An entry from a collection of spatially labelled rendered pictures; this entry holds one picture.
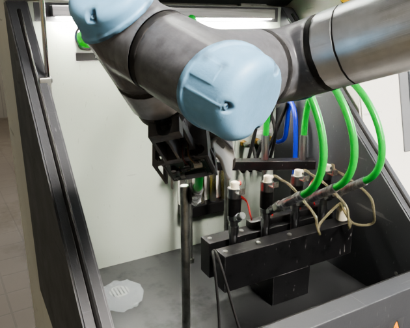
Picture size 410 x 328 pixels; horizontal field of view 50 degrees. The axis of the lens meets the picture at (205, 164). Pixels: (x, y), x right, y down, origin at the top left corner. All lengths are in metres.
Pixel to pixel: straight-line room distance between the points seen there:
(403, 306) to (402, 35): 0.62
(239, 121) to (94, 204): 0.77
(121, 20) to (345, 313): 0.60
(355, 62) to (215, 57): 0.13
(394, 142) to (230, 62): 0.87
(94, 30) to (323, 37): 0.20
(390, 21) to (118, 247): 0.90
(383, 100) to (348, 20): 0.74
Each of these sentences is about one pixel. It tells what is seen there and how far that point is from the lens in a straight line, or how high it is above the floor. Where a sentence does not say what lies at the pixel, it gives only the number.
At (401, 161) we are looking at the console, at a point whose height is 1.09.
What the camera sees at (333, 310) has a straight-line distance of 0.81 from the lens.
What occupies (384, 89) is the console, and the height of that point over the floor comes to 1.26.
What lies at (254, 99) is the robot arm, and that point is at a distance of 0.34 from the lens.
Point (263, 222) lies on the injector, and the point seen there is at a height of 1.01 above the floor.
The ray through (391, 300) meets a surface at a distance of 0.88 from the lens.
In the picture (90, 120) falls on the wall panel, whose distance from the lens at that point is 1.03.
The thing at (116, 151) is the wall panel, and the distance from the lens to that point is 1.06.
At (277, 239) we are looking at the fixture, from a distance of 0.94.
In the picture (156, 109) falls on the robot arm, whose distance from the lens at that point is 0.47.
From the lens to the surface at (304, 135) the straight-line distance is 1.06.
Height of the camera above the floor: 1.40
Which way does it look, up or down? 17 degrees down
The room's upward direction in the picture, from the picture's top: straight up
